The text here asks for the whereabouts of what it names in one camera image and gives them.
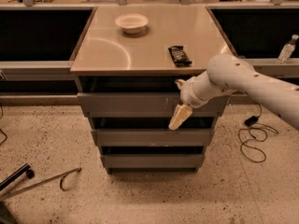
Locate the grey drawer cabinet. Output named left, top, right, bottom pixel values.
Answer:
left=71, top=5, right=230, bottom=172

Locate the black cable with adapter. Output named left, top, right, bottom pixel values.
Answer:
left=237, top=103, right=280, bottom=164

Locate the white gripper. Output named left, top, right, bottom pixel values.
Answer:
left=168, top=77, right=207, bottom=130

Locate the black caster leg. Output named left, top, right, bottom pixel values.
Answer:
left=0, top=163, right=35, bottom=190

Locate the grey top drawer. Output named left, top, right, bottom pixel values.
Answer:
left=77, top=91, right=233, bottom=118

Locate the grey bottom drawer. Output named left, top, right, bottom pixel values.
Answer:
left=101, top=154, right=205, bottom=168

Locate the metal stand leg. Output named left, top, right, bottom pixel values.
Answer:
left=0, top=167, right=82, bottom=202

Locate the black snack bar wrapper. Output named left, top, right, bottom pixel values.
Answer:
left=168, top=46, right=192, bottom=67

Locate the black cable at left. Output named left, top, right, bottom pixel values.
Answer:
left=0, top=103, right=8, bottom=147

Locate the clear plastic water bottle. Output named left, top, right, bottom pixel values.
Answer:
left=278, top=35, right=299, bottom=63

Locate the grey middle drawer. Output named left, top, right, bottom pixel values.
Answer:
left=92, top=129, right=214, bottom=147

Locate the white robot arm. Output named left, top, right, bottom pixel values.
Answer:
left=168, top=54, right=299, bottom=130

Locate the white bowl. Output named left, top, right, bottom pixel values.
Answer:
left=115, top=13, right=149, bottom=35

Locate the grey drawer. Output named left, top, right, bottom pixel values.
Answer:
left=77, top=91, right=233, bottom=118
left=92, top=129, right=214, bottom=147
left=101, top=154, right=205, bottom=168

